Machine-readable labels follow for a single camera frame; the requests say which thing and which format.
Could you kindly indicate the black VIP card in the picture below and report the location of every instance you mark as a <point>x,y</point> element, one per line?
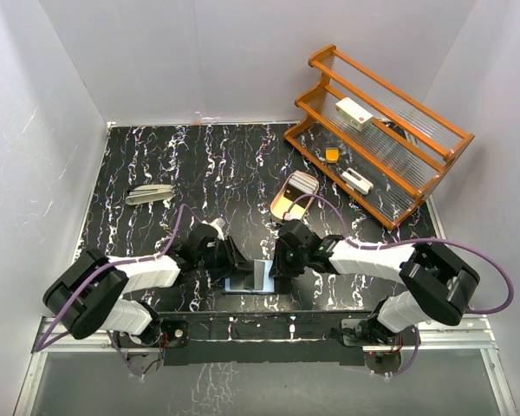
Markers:
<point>290,194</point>

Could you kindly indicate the stack of credit cards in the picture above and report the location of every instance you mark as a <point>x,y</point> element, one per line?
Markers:
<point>303,182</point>

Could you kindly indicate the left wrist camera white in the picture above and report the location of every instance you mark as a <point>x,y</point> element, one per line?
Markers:
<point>218,224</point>

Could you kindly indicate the beige oval card tray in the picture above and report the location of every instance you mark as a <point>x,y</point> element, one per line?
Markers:
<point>281,211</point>

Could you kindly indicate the beige grey stapler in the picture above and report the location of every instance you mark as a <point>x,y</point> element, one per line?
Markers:
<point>143,194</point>

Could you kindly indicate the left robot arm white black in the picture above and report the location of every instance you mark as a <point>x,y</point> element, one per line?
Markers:
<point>88,296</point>

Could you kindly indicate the white small device on shelf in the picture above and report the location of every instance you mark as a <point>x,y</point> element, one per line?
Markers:
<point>356,181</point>

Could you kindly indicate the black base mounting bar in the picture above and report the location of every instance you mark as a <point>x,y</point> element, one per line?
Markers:
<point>277,337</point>

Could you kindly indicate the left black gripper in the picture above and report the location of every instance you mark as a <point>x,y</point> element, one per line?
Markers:
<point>241,265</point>

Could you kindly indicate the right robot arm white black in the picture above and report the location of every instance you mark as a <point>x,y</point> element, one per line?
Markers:
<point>439,284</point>

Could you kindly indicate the orange wooden shelf rack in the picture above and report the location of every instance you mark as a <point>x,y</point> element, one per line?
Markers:
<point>405,152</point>

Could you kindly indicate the orange small container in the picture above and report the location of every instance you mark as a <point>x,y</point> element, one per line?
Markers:
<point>332,155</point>

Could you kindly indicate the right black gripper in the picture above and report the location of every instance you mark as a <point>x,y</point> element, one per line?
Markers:
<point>280,267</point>

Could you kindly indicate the black leather card holder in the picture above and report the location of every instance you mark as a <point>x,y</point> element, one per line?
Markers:
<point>255,282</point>

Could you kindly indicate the white red small box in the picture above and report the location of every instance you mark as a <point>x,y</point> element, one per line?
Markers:
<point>353,113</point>

